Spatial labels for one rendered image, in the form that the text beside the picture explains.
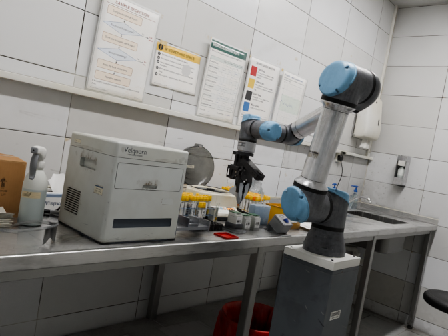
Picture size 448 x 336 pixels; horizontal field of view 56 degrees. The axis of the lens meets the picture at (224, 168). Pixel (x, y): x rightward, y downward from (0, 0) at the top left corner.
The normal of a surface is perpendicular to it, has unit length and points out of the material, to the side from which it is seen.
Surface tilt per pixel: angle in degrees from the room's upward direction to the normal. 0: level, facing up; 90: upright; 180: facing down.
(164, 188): 90
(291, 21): 90
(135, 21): 93
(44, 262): 90
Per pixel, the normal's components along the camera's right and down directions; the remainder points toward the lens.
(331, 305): 0.72, 0.16
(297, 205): -0.84, 0.02
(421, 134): -0.67, -0.08
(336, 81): -0.76, -0.23
